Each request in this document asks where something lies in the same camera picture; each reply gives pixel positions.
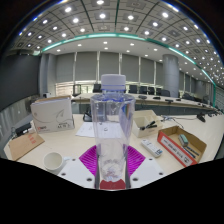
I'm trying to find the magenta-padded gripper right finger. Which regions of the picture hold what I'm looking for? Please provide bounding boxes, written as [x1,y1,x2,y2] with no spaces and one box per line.
[124,145,165,190]

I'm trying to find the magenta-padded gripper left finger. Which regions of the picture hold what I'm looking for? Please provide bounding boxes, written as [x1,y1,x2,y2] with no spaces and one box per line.
[57,144,100,190]

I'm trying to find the clear plastic water bottle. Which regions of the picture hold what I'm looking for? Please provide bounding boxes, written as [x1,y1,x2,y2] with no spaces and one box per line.
[89,73,136,184]

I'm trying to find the white power strip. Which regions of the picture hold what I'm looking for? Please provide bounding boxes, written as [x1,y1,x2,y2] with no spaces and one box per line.
[140,138,165,159]

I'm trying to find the white printed paper sheet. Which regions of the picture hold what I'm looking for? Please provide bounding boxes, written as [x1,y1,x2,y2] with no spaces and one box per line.
[75,121,98,139]

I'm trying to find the small white open box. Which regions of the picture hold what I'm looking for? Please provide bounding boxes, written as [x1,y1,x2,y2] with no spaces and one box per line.
[131,109,164,139]

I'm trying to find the white ceramic mug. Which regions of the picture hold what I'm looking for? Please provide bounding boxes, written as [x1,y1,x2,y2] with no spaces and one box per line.
[42,151,67,175]

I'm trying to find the black marker pen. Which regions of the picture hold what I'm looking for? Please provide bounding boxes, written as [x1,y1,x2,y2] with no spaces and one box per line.
[139,120,158,131]

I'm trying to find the open cardboard box red side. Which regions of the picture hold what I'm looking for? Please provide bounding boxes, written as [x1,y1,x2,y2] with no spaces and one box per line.
[156,125,208,168]

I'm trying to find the grey board eraser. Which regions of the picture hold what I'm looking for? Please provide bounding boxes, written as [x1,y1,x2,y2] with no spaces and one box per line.
[177,133,190,148]

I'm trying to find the large white carton box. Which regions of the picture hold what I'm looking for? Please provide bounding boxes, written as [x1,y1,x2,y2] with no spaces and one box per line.
[30,95,76,135]

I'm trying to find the long curved conference desk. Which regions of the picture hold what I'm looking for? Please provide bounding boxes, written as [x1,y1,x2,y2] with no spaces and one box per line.
[70,92,218,116]

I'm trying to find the brown paper envelope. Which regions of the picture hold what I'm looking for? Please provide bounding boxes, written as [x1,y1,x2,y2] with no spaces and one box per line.
[7,131,46,162]

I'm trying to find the row of black office chairs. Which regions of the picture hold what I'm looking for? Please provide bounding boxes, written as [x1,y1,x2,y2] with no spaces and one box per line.
[71,82,215,102]

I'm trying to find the black desk device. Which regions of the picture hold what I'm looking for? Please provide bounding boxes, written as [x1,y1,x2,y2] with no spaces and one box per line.
[14,122,33,137]

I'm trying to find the round ceiling lights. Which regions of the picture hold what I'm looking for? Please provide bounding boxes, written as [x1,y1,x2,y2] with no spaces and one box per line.
[16,0,224,88]

